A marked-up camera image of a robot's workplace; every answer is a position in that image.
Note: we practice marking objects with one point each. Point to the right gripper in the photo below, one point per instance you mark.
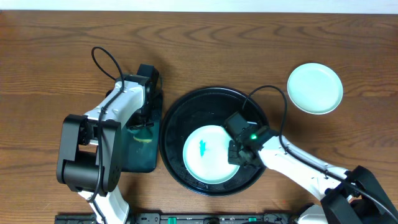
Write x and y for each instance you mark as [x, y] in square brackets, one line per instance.
[235, 152]

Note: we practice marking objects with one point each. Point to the green yellow sponge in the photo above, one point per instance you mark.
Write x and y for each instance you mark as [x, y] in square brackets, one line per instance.
[144, 135]

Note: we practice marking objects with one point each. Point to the mint green plate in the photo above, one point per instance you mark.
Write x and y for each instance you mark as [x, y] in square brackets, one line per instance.
[315, 88]
[205, 155]

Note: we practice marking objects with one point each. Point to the black rectangular tray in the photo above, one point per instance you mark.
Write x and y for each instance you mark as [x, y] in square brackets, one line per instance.
[138, 156]

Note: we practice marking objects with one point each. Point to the black round tray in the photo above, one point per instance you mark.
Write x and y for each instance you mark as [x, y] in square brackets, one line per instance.
[206, 106]

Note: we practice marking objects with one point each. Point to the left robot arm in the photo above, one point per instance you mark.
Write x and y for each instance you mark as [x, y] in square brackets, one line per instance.
[121, 134]

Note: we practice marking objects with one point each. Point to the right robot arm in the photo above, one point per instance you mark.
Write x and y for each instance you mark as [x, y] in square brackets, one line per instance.
[346, 196]

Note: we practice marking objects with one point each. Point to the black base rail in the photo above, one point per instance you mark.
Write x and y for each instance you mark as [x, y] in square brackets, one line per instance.
[159, 218]

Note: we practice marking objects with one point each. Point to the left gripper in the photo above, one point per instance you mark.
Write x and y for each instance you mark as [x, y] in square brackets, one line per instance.
[142, 123]

